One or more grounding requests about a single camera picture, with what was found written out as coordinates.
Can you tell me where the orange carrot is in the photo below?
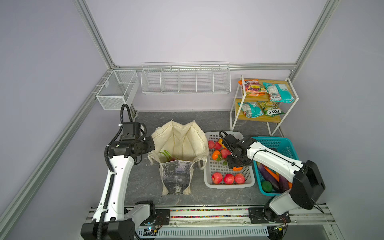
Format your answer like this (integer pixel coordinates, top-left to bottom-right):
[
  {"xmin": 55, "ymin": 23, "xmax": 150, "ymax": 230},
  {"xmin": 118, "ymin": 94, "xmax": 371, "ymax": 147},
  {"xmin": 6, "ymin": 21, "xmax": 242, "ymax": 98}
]
[{"xmin": 264, "ymin": 166, "xmax": 280, "ymax": 182}]

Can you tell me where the teal snack bag shelf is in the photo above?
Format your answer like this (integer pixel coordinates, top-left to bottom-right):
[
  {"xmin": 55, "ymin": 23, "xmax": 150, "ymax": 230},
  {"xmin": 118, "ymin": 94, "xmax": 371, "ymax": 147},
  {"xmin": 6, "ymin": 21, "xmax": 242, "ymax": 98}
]
[
  {"xmin": 241, "ymin": 102, "xmax": 264, "ymax": 119},
  {"xmin": 263, "ymin": 83, "xmax": 295, "ymax": 104}
]

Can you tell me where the small white mesh basket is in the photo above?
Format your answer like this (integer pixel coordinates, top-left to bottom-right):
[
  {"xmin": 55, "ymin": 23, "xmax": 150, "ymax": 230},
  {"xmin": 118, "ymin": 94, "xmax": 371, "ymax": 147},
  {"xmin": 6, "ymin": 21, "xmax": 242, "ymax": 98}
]
[{"xmin": 96, "ymin": 70, "xmax": 140, "ymax": 111}]

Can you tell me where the orange fruit large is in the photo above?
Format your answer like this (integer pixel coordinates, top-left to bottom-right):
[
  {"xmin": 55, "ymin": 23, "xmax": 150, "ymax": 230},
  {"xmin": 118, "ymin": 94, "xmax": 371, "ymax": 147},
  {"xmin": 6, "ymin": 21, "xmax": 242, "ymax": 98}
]
[{"xmin": 233, "ymin": 167, "xmax": 243, "ymax": 172}]

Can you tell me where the long white wire basket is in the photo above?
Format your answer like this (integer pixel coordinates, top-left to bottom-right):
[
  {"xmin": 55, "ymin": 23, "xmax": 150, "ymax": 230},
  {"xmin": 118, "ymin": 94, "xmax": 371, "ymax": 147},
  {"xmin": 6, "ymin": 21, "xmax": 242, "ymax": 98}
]
[{"xmin": 141, "ymin": 62, "xmax": 232, "ymax": 95}]

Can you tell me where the pink dragon fruit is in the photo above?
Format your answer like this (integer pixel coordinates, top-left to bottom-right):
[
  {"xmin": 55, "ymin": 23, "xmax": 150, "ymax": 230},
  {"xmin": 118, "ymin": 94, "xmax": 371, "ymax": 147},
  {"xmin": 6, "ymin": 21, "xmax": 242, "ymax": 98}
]
[{"xmin": 160, "ymin": 150, "xmax": 177, "ymax": 162}]

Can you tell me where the small orange tangerine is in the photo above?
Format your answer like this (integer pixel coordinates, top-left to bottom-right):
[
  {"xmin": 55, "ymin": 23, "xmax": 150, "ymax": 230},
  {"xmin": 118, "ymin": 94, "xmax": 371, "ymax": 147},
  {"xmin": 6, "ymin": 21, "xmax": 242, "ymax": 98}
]
[{"xmin": 212, "ymin": 150, "xmax": 222, "ymax": 161}]

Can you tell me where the purple eggplant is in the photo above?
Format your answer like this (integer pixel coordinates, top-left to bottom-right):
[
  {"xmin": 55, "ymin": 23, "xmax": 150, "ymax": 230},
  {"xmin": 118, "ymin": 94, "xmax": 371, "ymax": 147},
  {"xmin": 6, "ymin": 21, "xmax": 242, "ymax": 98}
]
[{"xmin": 257, "ymin": 163, "xmax": 281, "ymax": 193}]

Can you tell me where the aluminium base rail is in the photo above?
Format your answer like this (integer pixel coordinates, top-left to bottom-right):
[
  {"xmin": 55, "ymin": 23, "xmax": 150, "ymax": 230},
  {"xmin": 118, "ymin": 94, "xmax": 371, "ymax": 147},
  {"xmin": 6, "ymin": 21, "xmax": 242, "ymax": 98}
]
[{"xmin": 82, "ymin": 205, "xmax": 337, "ymax": 240}]

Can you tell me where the teal snack bag lower shelf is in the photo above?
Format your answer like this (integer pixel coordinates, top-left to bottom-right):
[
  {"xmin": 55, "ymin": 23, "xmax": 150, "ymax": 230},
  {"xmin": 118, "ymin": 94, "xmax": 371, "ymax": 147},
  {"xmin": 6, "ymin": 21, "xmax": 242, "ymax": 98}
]
[{"xmin": 241, "ymin": 102, "xmax": 264, "ymax": 119}]

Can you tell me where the teal snack bag top shelf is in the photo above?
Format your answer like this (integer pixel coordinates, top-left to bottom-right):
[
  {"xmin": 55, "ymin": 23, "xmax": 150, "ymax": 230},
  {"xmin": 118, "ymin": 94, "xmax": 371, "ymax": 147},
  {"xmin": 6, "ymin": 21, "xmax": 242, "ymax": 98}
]
[{"xmin": 263, "ymin": 83, "xmax": 295, "ymax": 104}]

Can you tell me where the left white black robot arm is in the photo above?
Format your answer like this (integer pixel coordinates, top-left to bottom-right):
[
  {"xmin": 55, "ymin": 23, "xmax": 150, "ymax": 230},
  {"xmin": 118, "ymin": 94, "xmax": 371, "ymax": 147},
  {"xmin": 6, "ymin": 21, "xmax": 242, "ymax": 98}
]
[{"xmin": 81, "ymin": 104, "xmax": 161, "ymax": 240}]

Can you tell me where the orange snack bag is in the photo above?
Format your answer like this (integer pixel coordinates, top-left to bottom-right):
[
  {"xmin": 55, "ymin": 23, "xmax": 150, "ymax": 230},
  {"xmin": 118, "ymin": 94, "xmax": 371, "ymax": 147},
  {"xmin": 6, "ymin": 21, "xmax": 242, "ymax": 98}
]
[{"xmin": 238, "ymin": 79, "xmax": 267, "ymax": 97}]

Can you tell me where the white plastic fruit basket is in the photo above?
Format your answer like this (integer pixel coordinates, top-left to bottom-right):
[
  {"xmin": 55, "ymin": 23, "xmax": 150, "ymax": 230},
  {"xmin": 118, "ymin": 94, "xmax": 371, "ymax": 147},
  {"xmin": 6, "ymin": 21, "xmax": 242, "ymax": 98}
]
[{"xmin": 203, "ymin": 131, "xmax": 256, "ymax": 190}]

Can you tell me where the white wooden two-tier shelf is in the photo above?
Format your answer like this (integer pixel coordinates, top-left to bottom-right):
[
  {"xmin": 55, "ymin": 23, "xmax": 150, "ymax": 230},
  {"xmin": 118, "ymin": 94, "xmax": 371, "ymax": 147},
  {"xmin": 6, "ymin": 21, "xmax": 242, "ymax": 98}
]
[{"xmin": 230, "ymin": 77, "xmax": 299, "ymax": 136}]

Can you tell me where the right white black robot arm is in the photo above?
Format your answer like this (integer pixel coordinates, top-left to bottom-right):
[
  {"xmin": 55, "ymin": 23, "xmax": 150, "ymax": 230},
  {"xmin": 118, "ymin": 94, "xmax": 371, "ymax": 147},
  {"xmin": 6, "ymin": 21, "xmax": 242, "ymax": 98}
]
[{"xmin": 219, "ymin": 131, "xmax": 326, "ymax": 223}]

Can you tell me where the yellow pear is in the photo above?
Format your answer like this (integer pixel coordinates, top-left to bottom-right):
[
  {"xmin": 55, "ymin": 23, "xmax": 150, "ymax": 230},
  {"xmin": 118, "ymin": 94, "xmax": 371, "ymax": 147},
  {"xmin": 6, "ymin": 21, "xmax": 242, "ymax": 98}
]
[{"xmin": 218, "ymin": 139, "xmax": 226, "ymax": 149}]

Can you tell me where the green avocado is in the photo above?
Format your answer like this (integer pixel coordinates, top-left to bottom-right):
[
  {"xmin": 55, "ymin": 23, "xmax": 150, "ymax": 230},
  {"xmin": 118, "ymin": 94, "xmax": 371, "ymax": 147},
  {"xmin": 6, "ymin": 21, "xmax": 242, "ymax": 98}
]
[{"xmin": 261, "ymin": 180, "xmax": 274, "ymax": 193}]

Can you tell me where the green Foxs candy bag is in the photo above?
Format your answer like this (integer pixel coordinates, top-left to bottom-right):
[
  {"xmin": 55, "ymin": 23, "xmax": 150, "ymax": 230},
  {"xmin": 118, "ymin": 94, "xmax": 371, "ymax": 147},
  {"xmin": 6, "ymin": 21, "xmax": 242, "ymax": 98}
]
[{"xmin": 259, "ymin": 102, "xmax": 284, "ymax": 117}]

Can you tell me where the teal plastic vegetable basket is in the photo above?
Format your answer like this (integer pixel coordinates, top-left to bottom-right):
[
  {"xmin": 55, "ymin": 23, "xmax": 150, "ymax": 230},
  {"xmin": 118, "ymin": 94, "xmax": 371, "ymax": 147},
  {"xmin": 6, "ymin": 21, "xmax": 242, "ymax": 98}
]
[{"xmin": 253, "ymin": 137, "xmax": 303, "ymax": 197}]

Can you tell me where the cream canvas grocery bag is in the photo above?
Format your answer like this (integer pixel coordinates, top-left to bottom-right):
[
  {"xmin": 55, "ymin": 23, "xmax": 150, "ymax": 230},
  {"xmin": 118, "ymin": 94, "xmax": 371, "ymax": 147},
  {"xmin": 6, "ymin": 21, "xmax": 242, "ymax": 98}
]
[{"xmin": 148, "ymin": 120, "xmax": 209, "ymax": 195}]

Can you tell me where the red apple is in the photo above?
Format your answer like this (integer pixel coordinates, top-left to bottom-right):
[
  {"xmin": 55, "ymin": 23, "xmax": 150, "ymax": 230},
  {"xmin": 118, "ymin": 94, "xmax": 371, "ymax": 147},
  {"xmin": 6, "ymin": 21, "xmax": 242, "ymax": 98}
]
[
  {"xmin": 208, "ymin": 141, "xmax": 215, "ymax": 149},
  {"xmin": 214, "ymin": 142, "xmax": 222, "ymax": 150},
  {"xmin": 212, "ymin": 172, "xmax": 223, "ymax": 185},
  {"xmin": 224, "ymin": 174, "xmax": 235, "ymax": 185},
  {"xmin": 221, "ymin": 149, "xmax": 232, "ymax": 159},
  {"xmin": 235, "ymin": 174, "xmax": 246, "ymax": 185}
]

